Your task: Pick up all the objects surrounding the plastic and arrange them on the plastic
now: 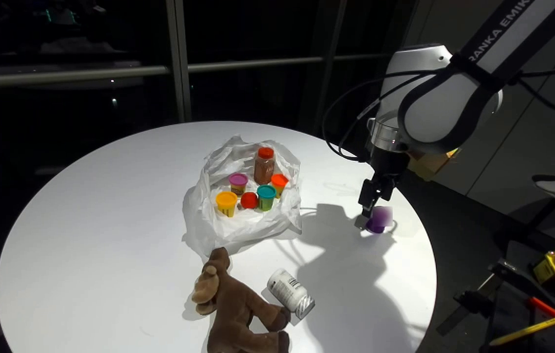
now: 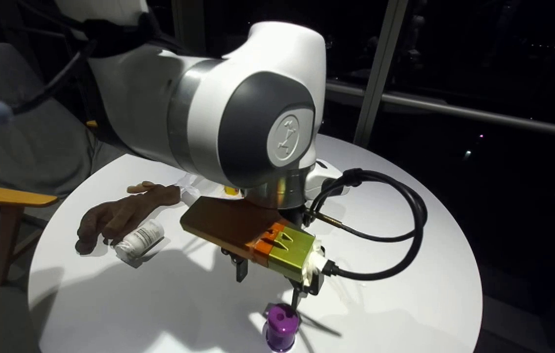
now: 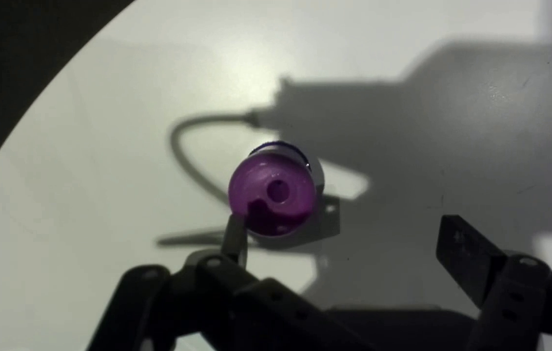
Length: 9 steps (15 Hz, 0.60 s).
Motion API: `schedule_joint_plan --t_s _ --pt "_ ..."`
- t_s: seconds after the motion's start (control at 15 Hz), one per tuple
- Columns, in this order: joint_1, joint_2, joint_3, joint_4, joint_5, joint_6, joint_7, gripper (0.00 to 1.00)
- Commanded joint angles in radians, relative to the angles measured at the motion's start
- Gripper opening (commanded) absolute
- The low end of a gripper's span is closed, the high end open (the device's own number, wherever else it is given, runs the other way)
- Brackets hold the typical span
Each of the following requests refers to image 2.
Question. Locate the grey metal post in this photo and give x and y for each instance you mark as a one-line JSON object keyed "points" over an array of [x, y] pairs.
{"points": [[380, 65]]}

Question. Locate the brown plush toy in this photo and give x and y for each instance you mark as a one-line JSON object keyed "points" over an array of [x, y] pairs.
{"points": [[119, 216]]}

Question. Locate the grey metal railing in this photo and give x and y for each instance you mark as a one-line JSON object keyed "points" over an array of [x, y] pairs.
{"points": [[472, 112]]}

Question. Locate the purple dough tub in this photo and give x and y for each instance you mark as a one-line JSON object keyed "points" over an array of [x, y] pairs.
{"points": [[280, 326]]}

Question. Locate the grey chair wooden armrests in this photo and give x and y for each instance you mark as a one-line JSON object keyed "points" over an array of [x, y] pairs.
{"points": [[2, 149]]}

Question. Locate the white supplement bottle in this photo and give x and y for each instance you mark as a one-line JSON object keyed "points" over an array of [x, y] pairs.
{"points": [[139, 240]]}

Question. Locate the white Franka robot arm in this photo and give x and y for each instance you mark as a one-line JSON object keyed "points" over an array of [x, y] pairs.
{"points": [[209, 104]]}

